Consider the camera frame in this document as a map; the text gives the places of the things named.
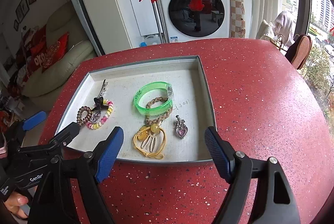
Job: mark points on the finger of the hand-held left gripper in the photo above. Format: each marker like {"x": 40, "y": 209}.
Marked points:
{"x": 67, "y": 134}
{"x": 34, "y": 119}

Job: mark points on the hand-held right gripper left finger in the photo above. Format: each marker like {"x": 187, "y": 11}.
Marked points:
{"x": 109, "y": 153}

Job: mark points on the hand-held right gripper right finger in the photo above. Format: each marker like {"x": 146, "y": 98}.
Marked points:
{"x": 216, "y": 156}

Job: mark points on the silver crystal charm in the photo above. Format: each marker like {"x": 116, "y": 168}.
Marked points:
{"x": 96, "y": 115}

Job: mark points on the silver pendant earring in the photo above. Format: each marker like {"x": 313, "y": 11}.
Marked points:
{"x": 181, "y": 132}

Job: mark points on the silver star hair clip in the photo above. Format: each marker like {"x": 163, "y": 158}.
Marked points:
{"x": 103, "y": 87}

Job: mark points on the grey jewelry tray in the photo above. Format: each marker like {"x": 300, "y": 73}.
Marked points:
{"x": 125, "y": 88}

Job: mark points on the person's left hand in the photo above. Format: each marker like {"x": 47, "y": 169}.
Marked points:
{"x": 17, "y": 200}

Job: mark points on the red printed blanket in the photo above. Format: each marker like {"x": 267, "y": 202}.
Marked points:
{"x": 36, "y": 57}

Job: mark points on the cream leather sofa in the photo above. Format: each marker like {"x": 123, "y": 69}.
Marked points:
{"x": 65, "y": 62}

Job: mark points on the red embroidered cushion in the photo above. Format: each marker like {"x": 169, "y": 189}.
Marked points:
{"x": 56, "y": 51}

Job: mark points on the white jug with blue cap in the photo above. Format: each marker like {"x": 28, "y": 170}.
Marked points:
{"x": 151, "y": 40}

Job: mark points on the cream knitted garment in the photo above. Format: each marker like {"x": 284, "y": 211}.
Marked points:
{"x": 264, "y": 29}

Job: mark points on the white fluffy garment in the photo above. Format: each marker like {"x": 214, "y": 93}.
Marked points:
{"x": 284, "y": 25}

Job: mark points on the checkered cloth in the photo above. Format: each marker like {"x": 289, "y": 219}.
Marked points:
{"x": 237, "y": 10}

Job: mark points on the red paper door decoration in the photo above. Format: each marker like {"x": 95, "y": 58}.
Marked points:
{"x": 196, "y": 4}

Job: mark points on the large dark picture frame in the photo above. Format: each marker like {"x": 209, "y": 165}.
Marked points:
{"x": 22, "y": 8}

